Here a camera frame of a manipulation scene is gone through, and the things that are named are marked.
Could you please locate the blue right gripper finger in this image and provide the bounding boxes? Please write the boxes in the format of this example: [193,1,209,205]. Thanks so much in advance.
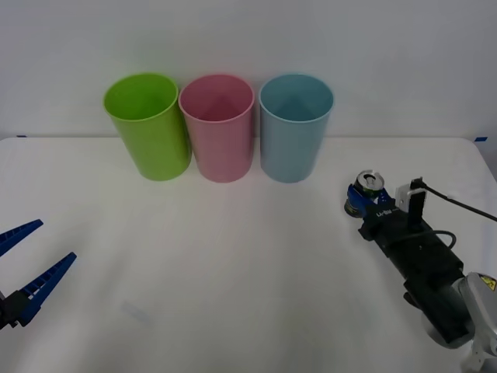
[346,183,381,242]
[374,187,395,213]

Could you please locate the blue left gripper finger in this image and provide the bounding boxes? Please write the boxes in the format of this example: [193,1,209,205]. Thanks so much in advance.
[0,218,44,259]
[6,252,78,329]

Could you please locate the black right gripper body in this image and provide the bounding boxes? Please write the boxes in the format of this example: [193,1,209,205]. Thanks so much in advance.
[373,206,464,282]

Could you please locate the drink can with silver top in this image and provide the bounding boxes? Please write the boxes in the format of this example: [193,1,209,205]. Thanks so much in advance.
[343,169,386,218]

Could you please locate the pale blue plastic bin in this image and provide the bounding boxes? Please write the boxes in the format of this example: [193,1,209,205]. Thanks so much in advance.
[258,72,335,184]

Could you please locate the pink plastic bin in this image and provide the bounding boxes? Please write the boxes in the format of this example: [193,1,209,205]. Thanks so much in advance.
[178,73,256,183]

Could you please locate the green plastic bin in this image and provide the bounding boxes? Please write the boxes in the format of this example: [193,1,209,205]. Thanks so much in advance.
[103,72,193,182]

